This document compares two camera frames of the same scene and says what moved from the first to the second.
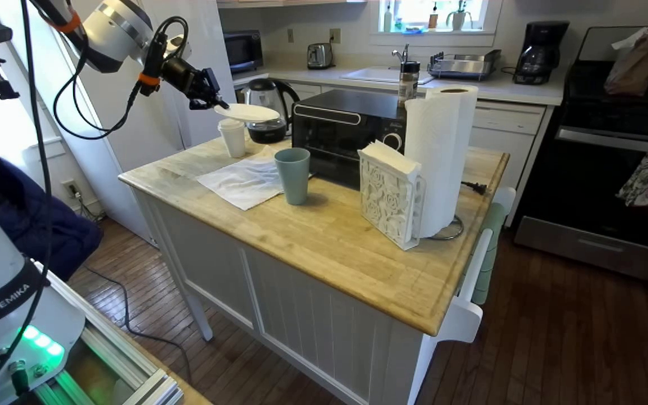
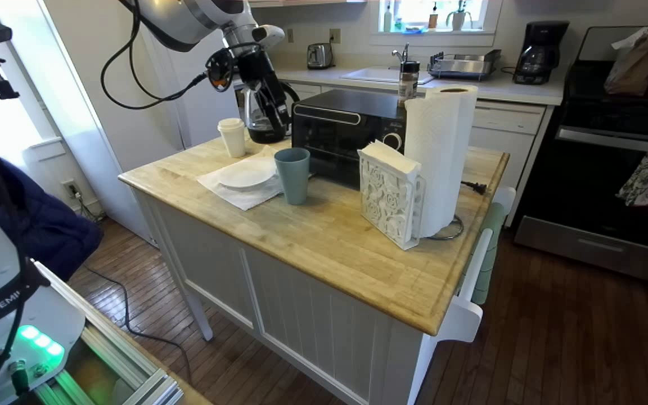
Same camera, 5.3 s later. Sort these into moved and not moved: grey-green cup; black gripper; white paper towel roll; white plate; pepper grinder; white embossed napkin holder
Moved: white plate; black gripper
Not moved: white paper towel roll; pepper grinder; grey-green cup; white embossed napkin holder
